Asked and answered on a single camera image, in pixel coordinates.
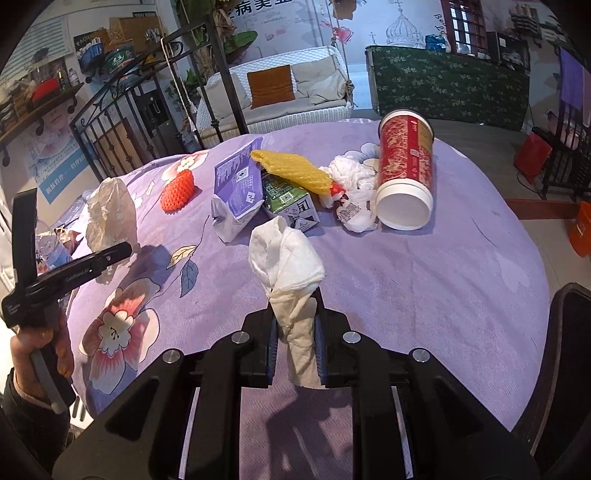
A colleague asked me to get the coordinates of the red paper cup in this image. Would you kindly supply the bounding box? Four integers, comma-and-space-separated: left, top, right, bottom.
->
373, 109, 435, 230

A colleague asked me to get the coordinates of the white swing rope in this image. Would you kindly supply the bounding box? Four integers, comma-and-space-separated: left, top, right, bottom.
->
159, 39, 195, 136

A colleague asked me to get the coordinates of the purple milk carton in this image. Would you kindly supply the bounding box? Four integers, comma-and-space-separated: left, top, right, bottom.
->
211, 148, 267, 243

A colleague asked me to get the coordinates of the crumpled clear plastic bag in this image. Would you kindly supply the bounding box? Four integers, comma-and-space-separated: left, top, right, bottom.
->
86, 176, 140, 283

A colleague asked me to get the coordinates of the wooden wall shelf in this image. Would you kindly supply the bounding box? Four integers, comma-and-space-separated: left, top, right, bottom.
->
0, 85, 85, 167

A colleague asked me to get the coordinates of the black box appliance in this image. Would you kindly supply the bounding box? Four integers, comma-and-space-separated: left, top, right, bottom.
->
486, 31, 530, 71

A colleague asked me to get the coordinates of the purple floral tablecloth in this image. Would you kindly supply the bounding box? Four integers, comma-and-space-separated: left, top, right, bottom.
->
44, 119, 551, 480

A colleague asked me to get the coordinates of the wall poster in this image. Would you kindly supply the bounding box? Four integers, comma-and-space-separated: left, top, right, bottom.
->
24, 108, 97, 205

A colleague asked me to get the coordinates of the white wicker swing seat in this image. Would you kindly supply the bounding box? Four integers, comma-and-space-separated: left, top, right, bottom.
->
196, 46, 355, 140

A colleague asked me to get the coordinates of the red foam fruit net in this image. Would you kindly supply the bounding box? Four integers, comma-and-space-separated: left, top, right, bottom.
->
160, 169, 200, 212

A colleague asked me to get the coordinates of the black metal railing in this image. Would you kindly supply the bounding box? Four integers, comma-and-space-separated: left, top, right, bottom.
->
69, 21, 251, 184

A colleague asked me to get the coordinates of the black water dispenser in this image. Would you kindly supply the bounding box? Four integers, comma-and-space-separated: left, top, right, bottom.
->
136, 90, 170, 156

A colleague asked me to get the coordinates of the crumpled white tissue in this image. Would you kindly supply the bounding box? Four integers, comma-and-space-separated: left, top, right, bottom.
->
329, 154, 380, 191

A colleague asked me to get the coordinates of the red paper bag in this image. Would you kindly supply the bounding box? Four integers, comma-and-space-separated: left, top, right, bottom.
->
514, 131, 554, 172

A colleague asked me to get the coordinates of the black metal chair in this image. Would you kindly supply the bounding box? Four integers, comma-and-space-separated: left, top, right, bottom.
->
531, 100, 591, 204

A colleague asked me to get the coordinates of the purple hanging cloth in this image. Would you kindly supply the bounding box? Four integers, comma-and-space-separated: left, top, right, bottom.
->
558, 46, 588, 112

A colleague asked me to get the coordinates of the dark wooden chair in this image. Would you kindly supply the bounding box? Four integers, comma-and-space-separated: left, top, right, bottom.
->
512, 282, 591, 480

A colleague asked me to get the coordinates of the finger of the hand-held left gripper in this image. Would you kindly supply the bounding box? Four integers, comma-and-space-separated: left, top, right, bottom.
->
28, 242, 134, 297
12, 188, 39, 285

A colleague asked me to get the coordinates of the orange cushion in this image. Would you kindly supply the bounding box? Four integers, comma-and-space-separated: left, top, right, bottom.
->
247, 65, 297, 110

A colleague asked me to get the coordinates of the white cushion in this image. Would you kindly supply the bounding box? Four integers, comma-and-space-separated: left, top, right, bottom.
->
206, 73, 253, 120

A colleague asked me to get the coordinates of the red item on shelf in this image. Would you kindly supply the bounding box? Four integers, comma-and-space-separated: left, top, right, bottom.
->
30, 78, 61, 103

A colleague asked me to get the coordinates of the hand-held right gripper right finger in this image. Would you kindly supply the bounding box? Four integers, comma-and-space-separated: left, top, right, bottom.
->
314, 291, 541, 480

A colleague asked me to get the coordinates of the clear plastic water bottle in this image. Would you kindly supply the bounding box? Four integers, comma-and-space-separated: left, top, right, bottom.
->
34, 219, 75, 274

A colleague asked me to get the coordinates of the yellow foam fruit net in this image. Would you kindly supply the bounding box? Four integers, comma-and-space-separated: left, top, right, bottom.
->
250, 149, 333, 195

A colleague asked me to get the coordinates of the red wooden lattice shelf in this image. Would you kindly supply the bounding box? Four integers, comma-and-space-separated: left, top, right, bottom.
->
440, 0, 488, 56

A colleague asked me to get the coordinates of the white plastic bag red print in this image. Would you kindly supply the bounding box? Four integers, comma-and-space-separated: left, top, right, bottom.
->
318, 181, 381, 232

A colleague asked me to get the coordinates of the orange bucket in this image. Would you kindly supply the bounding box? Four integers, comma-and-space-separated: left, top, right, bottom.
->
565, 201, 591, 258

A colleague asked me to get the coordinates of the beige cushion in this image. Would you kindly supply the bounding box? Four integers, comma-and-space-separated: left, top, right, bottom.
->
292, 58, 348, 106

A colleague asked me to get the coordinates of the person's left forearm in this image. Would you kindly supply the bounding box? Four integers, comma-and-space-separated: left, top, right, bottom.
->
0, 367, 78, 476

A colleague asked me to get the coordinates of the white paper napkin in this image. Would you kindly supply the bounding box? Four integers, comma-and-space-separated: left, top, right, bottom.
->
248, 216, 326, 388

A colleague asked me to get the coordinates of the person's left hand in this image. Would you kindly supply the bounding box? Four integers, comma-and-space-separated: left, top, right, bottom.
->
10, 325, 75, 398

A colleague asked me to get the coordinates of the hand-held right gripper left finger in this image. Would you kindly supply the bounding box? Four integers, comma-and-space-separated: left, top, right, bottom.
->
53, 308, 280, 480

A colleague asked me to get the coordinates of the green milk carton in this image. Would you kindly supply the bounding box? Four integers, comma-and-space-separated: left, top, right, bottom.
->
261, 168, 320, 230

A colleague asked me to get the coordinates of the green floral covered cabinet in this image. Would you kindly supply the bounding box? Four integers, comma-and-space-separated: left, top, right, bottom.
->
366, 45, 531, 133

